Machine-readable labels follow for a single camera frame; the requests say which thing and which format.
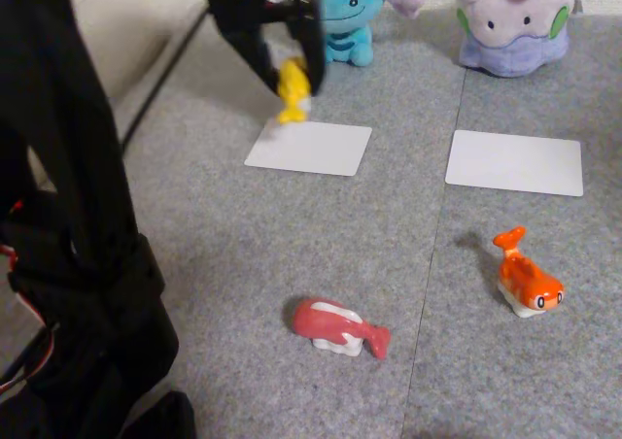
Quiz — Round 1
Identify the yellow egg sushi toy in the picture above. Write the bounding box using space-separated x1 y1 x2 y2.
267 40 313 125

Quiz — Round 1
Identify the orange shrimp sushi toy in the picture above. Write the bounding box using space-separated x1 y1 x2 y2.
492 225 567 319

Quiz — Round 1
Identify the blue Wooper plush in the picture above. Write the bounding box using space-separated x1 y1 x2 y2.
318 0 424 69

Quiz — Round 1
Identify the purple Goomy plush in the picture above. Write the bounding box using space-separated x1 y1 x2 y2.
447 0 584 79

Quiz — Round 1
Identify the red tuna sushi toy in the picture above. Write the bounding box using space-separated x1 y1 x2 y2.
291 296 392 361

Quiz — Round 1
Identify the white rectangular card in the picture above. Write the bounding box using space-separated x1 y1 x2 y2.
243 119 373 177
444 129 584 198

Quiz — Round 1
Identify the red white servo cable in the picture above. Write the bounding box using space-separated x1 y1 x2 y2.
0 198 59 396

